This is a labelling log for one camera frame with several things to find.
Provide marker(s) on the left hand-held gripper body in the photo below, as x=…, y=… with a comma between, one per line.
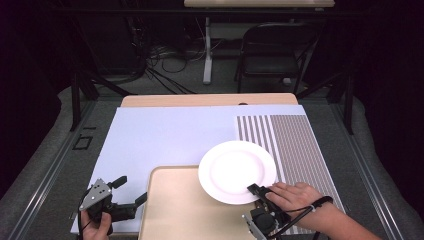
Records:
x=96, y=196

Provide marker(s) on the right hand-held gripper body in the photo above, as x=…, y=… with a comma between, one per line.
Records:
x=265, y=221

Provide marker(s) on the white round plate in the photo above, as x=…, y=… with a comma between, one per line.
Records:
x=233, y=170

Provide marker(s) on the beige plastic tray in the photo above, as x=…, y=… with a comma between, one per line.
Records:
x=180, y=206

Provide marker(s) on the person's left hand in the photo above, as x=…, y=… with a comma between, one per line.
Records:
x=98, y=230

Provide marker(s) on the person's right hand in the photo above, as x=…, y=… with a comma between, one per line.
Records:
x=295, y=196

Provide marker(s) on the brown striped placemat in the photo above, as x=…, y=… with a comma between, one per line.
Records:
x=296, y=150

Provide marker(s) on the pale blue table sheet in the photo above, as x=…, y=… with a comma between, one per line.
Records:
x=166, y=136

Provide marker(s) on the black metal stand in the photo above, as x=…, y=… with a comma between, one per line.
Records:
x=76, y=100
x=348, y=106

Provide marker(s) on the black folding chair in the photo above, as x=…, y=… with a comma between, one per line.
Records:
x=276, y=63

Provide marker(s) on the white-legged desk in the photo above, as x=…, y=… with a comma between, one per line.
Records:
x=208, y=50

